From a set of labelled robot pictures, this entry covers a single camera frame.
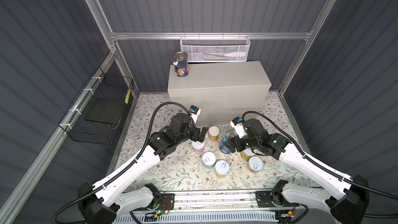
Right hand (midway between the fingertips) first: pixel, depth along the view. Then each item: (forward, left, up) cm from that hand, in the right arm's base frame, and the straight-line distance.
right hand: (232, 141), depth 77 cm
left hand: (+4, +16, +9) cm, 19 cm away
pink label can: (+2, +18, -11) cm, 21 cm away
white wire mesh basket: (+79, +5, +5) cm, 80 cm away
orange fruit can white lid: (+10, +9, -10) cm, 17 cm away
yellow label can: (-10, +5, -11) cm, 16 cm away
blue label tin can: (-2, +5, -2) cm, 5 cm away
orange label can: (-8, -12, -10) cm, 18 cm away
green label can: (-5, +12, -10) cm, 16 cm away
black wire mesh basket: (+6, +65, +13) cm, 66 cm away
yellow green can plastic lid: (-4, -8, -8) cm, 12 cm away
